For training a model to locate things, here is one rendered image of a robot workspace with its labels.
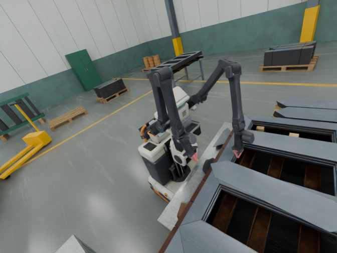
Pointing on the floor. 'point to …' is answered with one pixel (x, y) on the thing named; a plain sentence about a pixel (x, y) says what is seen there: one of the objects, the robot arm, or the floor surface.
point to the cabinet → (84, 69)
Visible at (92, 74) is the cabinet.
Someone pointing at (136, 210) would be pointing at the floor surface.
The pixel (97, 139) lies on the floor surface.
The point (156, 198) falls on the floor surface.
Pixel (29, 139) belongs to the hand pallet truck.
